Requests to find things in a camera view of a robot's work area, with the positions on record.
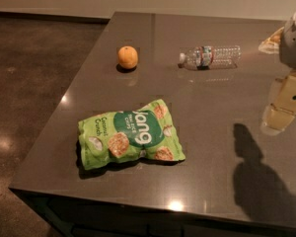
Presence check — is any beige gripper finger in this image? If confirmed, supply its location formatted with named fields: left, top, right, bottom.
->
left=260, top=70, right=296, bottom=136

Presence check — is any orange fruit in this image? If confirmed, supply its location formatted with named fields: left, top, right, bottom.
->
left=117, top=46, right=138, bottom=69

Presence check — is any clear plastic water bottle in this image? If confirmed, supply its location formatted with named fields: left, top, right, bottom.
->
left=179, top=45, right=241, bottom=70

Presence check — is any green rice chip bag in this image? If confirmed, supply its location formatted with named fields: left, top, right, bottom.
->
left=78, top=99, right=185, bottom=170

